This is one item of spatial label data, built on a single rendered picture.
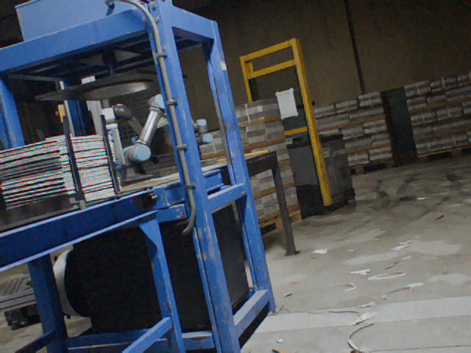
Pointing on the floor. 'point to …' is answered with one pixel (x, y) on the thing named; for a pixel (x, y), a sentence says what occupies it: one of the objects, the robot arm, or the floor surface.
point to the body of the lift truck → (299, 154)
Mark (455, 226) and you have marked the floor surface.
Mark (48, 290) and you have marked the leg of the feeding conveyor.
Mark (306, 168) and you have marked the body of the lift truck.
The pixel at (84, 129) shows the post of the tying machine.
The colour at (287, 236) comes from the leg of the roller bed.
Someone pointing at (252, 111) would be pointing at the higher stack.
